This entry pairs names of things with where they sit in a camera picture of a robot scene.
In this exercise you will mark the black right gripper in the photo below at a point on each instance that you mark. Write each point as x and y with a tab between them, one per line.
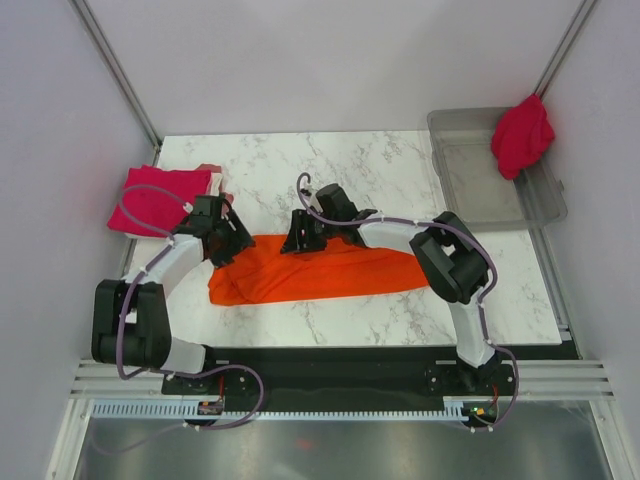
295	241

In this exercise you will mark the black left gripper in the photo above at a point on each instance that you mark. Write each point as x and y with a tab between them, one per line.
240	240

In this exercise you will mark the orange t shirt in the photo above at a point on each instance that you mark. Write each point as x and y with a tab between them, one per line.
262	274

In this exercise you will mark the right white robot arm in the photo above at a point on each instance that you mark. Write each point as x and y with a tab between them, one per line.
457	268

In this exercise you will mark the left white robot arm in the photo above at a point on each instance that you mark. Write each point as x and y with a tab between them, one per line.
131	327

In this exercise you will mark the stack of folded shirts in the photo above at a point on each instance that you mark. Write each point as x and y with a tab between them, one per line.
216	185

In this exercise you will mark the magenta folded t shirt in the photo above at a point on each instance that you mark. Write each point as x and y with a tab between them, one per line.
159	210

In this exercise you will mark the clear grey plastic bin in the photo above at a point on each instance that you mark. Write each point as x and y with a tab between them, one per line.
470	180

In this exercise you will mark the red crumpled t shirt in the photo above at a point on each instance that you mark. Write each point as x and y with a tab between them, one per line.
522	136

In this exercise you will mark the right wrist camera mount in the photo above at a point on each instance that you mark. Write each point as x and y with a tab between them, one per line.
310	199

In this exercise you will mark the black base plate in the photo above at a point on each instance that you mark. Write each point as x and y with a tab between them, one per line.
357	379

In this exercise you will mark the left aluminium corner rail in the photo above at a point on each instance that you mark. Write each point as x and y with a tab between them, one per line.
108	55

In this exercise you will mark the aluminium corner rail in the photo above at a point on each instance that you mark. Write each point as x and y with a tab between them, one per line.
108	55
573	31

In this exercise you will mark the aluminium frame rail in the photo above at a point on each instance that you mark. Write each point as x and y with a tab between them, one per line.
539	380

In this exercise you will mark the right aluminium corner rail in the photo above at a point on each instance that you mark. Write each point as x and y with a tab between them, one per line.
573	31

